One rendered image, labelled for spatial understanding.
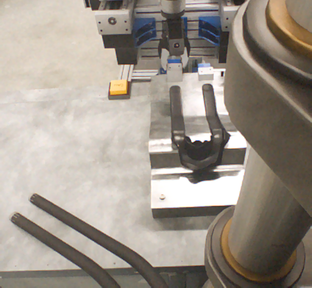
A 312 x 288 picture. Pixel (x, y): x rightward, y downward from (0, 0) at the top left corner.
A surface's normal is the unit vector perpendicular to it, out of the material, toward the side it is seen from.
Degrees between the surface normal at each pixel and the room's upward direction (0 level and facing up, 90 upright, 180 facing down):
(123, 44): 90
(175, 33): 30
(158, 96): 2
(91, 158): 0
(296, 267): 0
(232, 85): 90
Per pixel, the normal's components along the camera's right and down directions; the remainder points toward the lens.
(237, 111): -0.92, 0.34
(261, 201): -0.75, 0.54
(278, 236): -0.27, 0.75
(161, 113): -0.07, -0.63
